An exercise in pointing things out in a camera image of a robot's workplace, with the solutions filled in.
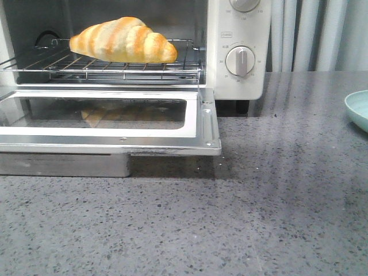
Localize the upper temperature knob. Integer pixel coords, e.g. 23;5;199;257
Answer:
229;0;260;13

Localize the white Toshiba toaster oven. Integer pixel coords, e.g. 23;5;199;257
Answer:
1;1;271;101

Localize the glass oven door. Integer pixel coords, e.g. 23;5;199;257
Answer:
1;86;221;155

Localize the silver oven door handle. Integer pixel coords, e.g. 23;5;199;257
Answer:
1;152;131;177

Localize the lower timer knob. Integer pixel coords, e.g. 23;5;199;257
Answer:
225;46;255;77

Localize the golden croissant bread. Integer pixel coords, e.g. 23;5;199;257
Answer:
69;17;178;63

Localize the black right oven foot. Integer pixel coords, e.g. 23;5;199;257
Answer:
236;100;250;114

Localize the metal wire oven rack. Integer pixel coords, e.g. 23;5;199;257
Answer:
1;39;205;83

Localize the light green plate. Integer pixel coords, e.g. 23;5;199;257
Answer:
344;90;368;132

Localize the grey white curtain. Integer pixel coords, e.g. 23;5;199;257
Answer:
266;1;367;72

